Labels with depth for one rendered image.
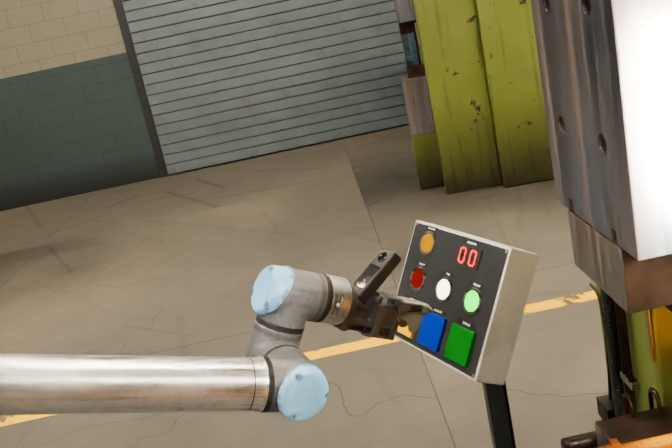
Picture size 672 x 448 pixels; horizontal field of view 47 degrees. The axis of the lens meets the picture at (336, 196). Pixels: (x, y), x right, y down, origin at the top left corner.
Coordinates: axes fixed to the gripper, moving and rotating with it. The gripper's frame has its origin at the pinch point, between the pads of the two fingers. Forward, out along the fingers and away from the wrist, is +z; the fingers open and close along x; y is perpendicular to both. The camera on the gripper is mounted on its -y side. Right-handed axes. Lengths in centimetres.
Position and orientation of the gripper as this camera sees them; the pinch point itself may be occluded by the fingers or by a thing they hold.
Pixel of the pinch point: (427, 306)
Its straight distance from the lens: 157.6
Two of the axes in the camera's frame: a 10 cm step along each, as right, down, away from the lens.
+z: 8.4, 2.1, 4.9
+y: -2.6, 9.7, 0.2
